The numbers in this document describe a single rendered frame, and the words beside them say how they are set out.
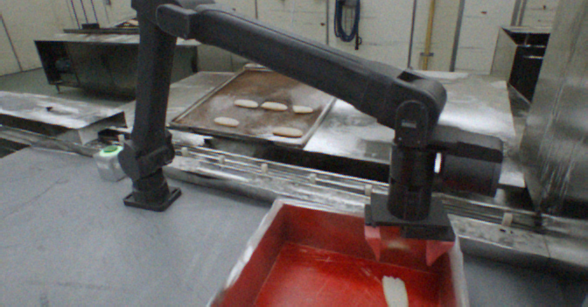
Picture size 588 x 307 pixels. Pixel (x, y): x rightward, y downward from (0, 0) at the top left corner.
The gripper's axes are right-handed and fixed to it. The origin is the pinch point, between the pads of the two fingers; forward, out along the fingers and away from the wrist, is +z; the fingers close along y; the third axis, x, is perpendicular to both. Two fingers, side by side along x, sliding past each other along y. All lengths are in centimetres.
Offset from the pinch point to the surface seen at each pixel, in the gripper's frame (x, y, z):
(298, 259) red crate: -6.1, 17.7, 8.6
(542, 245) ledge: -11.1, -25.7, 5.6
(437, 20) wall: -384, -90, 3
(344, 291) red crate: 0.0, 8.9, 8.7
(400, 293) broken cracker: 0.0, -0.2, 7.9
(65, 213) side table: -13, 77, 8
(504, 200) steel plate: -30.6, -27.8, 9.8
